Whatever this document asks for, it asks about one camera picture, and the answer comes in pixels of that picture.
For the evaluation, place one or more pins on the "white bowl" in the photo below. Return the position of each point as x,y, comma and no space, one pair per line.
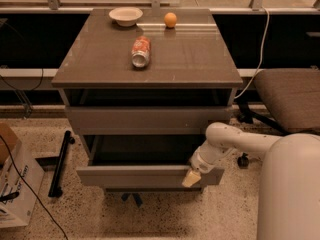
126,16

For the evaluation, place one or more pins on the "white cardboard box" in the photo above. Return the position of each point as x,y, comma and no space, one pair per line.
19,175

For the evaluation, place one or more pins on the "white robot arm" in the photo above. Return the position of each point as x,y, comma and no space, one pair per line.
289,188

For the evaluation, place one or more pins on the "grey top drawer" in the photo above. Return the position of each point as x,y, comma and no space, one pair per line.
144,120

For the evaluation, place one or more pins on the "grey drawer cabinet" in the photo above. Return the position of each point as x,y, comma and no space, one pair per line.
190,65

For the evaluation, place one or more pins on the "grey drawer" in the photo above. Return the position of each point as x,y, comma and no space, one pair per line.
144,120
138,162

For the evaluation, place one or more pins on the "orange soda can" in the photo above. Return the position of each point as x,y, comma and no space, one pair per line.
140,52

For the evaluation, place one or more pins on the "orange fruit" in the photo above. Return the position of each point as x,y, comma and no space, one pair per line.
170,20

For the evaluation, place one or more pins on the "brown cardboard box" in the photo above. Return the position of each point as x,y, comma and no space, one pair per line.
8,142

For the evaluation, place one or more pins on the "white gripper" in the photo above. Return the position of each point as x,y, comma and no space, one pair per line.
202,164

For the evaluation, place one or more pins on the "grey office chair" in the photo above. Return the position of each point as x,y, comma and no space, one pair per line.
292,97

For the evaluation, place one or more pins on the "black metal bar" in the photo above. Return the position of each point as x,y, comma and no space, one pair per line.
55,189

